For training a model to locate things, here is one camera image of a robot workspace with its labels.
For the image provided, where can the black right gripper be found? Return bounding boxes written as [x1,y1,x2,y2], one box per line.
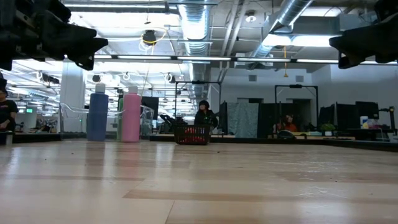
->
[328,0,398,70]

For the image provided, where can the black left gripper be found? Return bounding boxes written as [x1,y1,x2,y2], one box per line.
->
[0,0,109,72]

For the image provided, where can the clear plastic bin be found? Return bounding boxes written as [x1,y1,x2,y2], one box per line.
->
[58,102,155,140]

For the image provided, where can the blue paint bottle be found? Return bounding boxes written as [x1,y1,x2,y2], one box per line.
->
[86,82,109,142]

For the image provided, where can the pink paint bottle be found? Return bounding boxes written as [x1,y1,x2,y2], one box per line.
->
[121,85,142,143]

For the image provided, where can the white pillar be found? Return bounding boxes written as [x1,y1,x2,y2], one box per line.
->
[59,60,86,133]

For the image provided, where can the black background monitor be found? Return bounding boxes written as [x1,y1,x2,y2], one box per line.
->
[318,100,380,130]

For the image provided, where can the small background potted plant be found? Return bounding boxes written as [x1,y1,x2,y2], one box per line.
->
[320,123,336,136]

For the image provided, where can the person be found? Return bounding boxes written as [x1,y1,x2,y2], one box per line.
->
[193,100,219,129]
[0,77,19,133]
[272,114,299,133]

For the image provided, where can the grey-green divider curtain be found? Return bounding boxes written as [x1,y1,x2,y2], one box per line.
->
[226,102,260,139]

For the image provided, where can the small black mesh tray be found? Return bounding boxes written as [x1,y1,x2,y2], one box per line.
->
[173,124,212,146]

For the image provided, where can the black overhead camera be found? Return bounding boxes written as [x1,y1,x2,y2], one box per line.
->
[142,29,157,46]

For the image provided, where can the black background rig frame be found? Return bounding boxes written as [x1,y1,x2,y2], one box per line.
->
[274,83,320,133]
[174,80,223,126]

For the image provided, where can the yellow hanging cord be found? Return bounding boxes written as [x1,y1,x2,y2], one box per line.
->
[282,45,289,78]

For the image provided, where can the silver ceiling air duct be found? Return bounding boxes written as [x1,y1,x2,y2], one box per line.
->
[177,0,214,102]
[250,0,314,59]

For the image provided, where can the black top frame light bar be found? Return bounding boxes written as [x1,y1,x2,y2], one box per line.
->
[63,54,398,66]

